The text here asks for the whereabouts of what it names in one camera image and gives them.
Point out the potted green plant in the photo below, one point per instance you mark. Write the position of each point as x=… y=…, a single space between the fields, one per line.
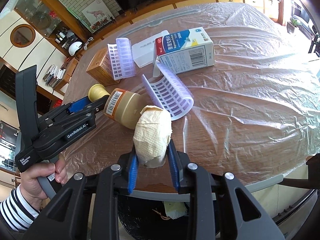
x=292 y=24

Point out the blue white medicine carton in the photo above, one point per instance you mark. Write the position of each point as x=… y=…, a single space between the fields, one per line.
x=183 y=51

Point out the yellow plastic cup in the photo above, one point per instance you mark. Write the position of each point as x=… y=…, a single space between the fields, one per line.
x=96 y=92

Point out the striped sleeve left forearm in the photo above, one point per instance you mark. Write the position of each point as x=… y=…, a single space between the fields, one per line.
x=17 y=213

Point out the purple white pill tray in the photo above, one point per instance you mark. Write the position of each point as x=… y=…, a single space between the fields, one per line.
x=169 y=93
x=121 y=60

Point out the white plastic box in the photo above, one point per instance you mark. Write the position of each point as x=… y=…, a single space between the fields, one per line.
x=143 y=51

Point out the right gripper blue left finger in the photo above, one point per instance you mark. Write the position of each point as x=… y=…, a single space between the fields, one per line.
x=133 y=165

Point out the brown cardboard box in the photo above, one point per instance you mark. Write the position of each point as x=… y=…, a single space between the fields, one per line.
x=100 y=68

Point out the white dome helmet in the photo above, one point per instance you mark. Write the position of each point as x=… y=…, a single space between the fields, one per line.
x=74 y=47

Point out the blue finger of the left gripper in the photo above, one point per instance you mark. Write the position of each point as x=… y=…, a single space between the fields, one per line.
x=98 y=105
x=79 y=105

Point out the beige paper towel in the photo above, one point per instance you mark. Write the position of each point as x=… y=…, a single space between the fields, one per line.
x=152 y=136

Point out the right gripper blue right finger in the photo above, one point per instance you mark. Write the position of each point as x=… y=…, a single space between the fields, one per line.
x=174 y=171

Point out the horse picture on canvas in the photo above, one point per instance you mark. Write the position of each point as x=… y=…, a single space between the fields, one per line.
x=98 y=15

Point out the orange label jar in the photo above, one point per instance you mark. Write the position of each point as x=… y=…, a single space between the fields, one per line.
x=124 y=107

